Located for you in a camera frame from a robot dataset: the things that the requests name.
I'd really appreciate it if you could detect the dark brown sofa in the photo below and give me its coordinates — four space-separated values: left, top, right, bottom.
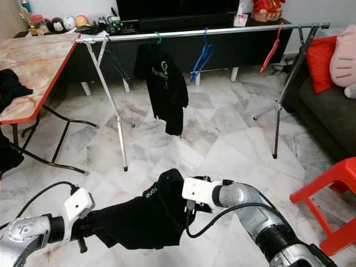
284 33 356 165

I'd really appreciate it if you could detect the silver metal clothes rack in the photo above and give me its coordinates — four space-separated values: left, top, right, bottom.
75 22 330 173

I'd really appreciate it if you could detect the orange round plush toy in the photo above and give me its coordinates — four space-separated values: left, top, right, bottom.
75 14 90 28

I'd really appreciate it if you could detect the red cushion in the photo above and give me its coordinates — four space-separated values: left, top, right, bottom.
305 35 340 94

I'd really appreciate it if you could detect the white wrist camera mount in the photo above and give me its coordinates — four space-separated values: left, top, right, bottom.
62 186 95 240
182 176 223 212

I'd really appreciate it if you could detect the pink cat plush cushion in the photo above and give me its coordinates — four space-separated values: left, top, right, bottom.
328 25 356 100

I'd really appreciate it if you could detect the white blue round plush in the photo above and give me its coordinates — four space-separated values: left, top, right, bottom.
62 16 76 31

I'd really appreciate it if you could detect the marble pattern folding table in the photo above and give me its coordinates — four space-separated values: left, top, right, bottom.
0 34 101 174

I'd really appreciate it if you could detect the green circuit board gadget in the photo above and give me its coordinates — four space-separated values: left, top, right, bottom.
106 15 124 35

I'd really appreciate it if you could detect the black tv console cabinet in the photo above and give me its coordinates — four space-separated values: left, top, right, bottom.
14 18 295 98

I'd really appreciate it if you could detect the white pink tissue box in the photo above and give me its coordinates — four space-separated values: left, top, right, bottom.
234 3 249 27

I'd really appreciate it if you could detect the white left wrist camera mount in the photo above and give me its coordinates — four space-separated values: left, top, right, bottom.
62 186 95 240

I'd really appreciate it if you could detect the beige wooden cabinet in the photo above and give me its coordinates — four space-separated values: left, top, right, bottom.
0 0 28 41

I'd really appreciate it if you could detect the black flat television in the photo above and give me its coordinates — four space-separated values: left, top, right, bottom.
116 0 240 22

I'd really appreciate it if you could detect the black shirt white print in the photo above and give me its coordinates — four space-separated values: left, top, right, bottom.
89 169 196 250

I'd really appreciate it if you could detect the gold trophy figurine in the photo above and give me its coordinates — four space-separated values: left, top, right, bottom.
18 0 37 35

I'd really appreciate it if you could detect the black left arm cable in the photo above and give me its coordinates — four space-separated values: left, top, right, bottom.
16 181 80 219

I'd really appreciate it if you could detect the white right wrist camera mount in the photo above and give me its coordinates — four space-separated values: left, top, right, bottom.
182 176 223 212

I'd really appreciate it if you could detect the red plastic stool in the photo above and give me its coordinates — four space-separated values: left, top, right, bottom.
289 157 356 256

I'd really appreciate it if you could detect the red laughing buddha statue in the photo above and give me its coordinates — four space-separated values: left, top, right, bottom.
250 0 286 23

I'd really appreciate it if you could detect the black shirt green logo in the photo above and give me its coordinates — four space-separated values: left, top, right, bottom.
133 43 190 137

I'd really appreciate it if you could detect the black white mouse plush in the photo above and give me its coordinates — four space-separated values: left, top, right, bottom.
51 18 65 32

